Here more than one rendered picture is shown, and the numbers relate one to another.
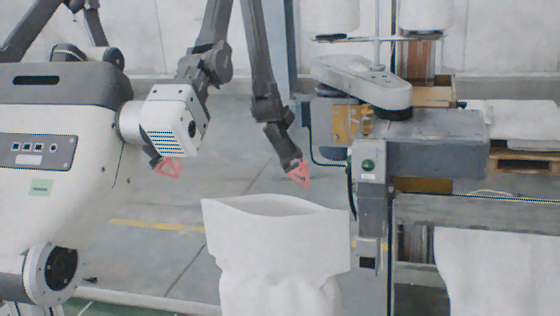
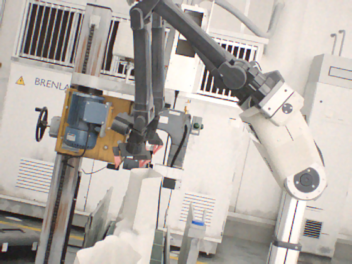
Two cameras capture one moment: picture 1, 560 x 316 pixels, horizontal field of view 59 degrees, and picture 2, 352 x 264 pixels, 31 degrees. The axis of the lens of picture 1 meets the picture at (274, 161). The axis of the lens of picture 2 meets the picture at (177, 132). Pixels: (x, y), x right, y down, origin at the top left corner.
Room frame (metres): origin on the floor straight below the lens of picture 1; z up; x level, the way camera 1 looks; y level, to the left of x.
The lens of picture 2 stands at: (2.16, 2.63, 1.39)
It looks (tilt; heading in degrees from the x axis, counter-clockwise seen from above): 3 degrees down; 250
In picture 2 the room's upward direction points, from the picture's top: 12 degrees clockwise
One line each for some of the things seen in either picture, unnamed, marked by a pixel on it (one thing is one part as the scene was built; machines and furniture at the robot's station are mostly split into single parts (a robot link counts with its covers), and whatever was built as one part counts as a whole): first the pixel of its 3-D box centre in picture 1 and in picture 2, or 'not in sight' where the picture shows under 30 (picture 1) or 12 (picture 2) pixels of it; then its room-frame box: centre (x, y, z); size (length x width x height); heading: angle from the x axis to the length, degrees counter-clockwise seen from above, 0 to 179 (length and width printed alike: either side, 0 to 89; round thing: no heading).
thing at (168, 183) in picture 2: (369, 257); (172, 183); (1.10, -0.23, 0.98); 0.09 x 0.05 x 0.05; 161
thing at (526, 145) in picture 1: (530, 131); not in sight; (3.87, -2.17, 0.21); 0.67 x 0.43 x 0.13; 161
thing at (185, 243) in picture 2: not in sight; (187, 251); (0.75, -0.71, 0.54); 1.05 x 0.02 x 0.41; 71
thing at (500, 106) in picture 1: (520, 111); not in sight; (4.08, -2.18, 0.32); 0.68 x 0.45 x 0.15; 71
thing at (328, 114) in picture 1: (355, 121); (104, 118); (1.49, -0.27, 1.23); 0.28 x 0.07 x 0.16; 71
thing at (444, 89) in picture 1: (412, 132); (95, 125); (1.48, -0.45, 1.18); 0.34 x 0.25 x 0.31; 161
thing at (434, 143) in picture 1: (420, 166); (163, 132); (1.15, -0.37, 1.21); 0.30 x 0.25 x 0.30; 71
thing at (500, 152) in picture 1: (483, 145); not in sight; (3.98, -1.83, 0.07); 1.20 x 0.82 x 0.14; 71
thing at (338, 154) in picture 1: (339, 120); (83, 121); (1.59, -0.23, 1.21); 0.15 x 0.15 x 0.25
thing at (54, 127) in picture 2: not in sight; (56, 126); (1.67, -0.49, 1.14); 0.11 x 0.06 x 0.11; 71
